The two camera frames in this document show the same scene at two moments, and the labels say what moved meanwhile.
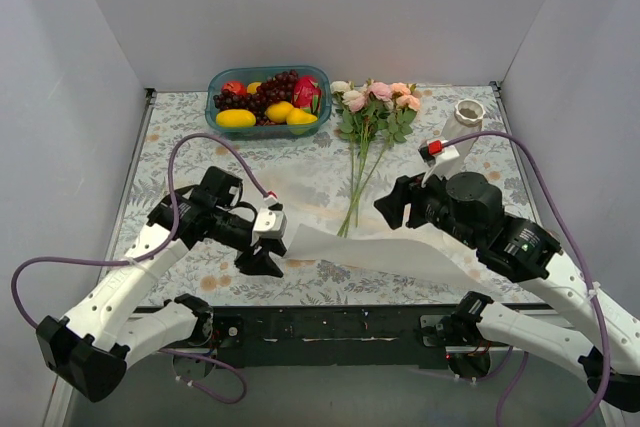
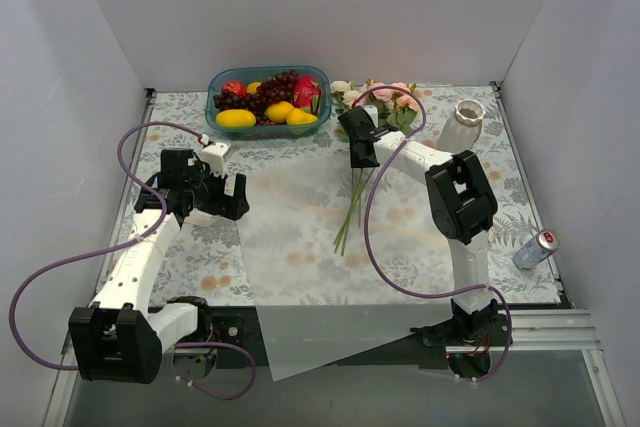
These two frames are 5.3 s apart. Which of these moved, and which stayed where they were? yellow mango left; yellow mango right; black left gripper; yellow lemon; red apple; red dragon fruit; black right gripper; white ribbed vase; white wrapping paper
Moved: white wrapping paper; black left gripper; black right gripper
Stayed: white ribbed vase; yellow mango left; red apple; red dragon fruit; yellow lemon; yellow mango right
